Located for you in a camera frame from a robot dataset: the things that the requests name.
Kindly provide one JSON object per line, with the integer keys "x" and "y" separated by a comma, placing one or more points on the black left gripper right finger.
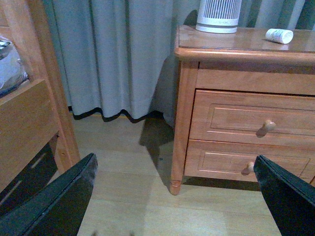
{"x": 290, "y": 199}

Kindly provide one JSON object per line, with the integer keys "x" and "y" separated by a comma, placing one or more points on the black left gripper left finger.
{"x": 59, "y": 208}

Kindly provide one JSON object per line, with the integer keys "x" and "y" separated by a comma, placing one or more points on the lower drawer wooden knob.
{"x": 249, "y": 168}

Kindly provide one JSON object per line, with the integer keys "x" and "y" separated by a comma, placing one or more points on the drawer wooden knob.
{"x": 249, "y": 168}
{"x": 268, "y": 125}

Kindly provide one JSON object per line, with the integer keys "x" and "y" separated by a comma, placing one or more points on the upper drawer wooden knob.
{"x": 268, "y": 125}

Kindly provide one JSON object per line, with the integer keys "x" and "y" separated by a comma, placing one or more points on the wooden nightstand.
{"x": 245, "y": 62}

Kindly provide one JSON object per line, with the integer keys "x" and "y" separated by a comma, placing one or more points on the white bedding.
{"x": 12, "y": 70}

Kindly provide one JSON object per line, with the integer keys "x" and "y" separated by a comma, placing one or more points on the grey curtain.
{"x": 117, "y": 56}

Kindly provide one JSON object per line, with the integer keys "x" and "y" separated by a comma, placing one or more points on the white cylindrical air purifier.
{"x": 218, "y": 16}

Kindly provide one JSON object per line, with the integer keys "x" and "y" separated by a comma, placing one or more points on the wooden bed frame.
{"x": 36, "y": 134}

